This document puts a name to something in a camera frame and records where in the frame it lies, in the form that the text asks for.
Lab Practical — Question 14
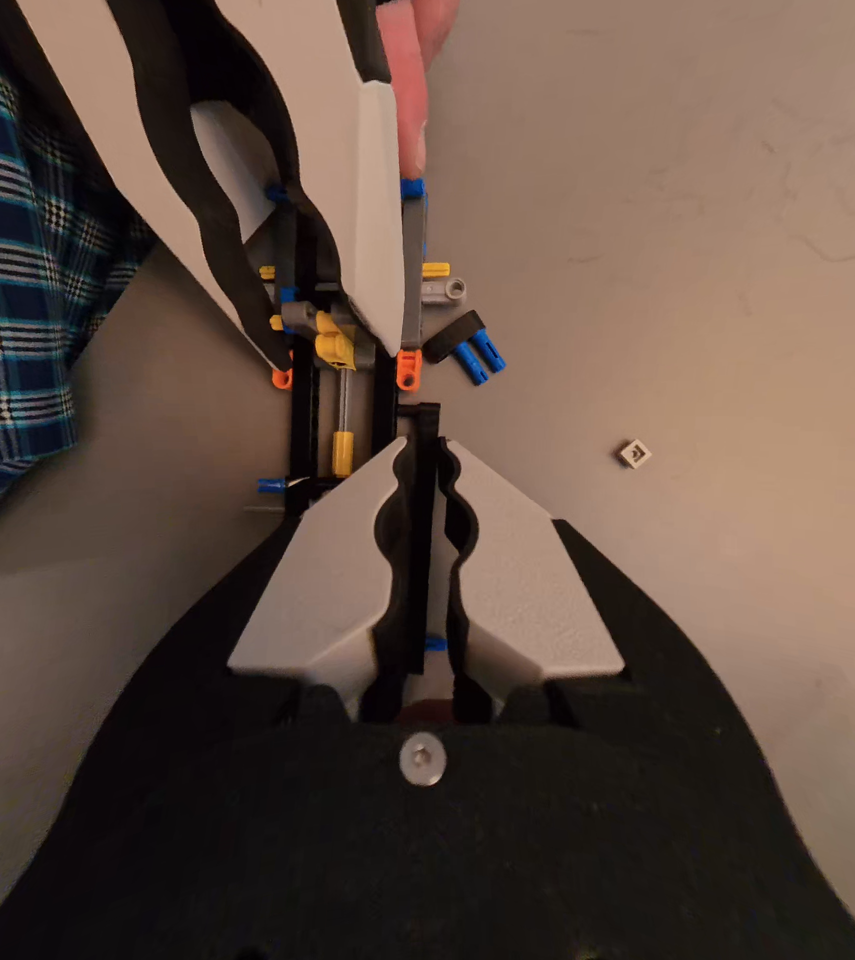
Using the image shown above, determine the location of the black lego beam with blue pins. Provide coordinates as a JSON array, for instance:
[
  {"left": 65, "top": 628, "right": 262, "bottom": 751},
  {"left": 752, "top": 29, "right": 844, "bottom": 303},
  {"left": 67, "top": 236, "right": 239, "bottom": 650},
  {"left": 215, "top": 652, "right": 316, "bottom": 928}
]
[{"left": 423, "top": 309, "right": 507, "bottom": 386}]

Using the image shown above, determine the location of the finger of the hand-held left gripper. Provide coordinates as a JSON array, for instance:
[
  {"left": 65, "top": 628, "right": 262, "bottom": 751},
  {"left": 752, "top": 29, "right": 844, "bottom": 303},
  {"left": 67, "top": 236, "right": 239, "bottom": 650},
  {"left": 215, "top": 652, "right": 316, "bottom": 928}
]
[
  {"left": 15, "top": 0, "right": 296, "bottom": 374},
  {"left": 221, "top": 0, "right": 408, "bottom": 359}
]

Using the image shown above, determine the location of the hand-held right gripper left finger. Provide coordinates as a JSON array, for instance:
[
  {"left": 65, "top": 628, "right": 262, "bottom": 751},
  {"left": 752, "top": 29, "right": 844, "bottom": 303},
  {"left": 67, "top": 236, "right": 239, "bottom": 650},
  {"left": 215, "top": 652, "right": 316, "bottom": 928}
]
[{"left": 226, "top": 436, "right": 411, "bottom": 725}]

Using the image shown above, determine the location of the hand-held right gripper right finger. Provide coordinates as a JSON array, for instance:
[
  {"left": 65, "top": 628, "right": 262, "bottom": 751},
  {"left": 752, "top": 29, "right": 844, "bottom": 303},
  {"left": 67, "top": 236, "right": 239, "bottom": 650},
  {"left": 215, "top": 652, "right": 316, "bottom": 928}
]
[{"left": 438, "top": 438, "right": 626, "bottom": 725}]

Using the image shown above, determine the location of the person's left hand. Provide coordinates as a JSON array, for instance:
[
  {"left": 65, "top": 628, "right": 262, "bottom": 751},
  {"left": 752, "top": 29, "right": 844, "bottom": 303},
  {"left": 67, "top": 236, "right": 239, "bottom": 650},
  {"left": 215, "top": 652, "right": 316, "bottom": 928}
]
[{"left": 375, "top": 0, "right": 464, "bottom": 180}]

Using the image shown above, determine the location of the long black lego beam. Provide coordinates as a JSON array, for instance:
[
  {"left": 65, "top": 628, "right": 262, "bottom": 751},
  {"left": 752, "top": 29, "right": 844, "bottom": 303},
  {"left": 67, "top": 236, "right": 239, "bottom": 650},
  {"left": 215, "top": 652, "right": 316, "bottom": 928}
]
[{"left": 396, "top": 403, "right": 449, "bottom": 672}]

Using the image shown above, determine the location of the multicoloured lego technic assembly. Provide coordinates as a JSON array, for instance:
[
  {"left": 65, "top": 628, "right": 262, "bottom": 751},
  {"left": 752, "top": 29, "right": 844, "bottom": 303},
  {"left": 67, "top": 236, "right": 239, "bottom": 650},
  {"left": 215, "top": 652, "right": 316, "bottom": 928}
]
[{"left": 256, "top": 176, "right": 468, "bottom": 519}]

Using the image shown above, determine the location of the blue plaid shirt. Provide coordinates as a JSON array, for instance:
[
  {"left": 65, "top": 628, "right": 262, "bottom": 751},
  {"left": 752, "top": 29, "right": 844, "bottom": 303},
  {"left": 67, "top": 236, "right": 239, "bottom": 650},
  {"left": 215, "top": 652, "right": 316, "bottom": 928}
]
[{"left": 0, "top": 0, "right": 159, "bottom": 552}]

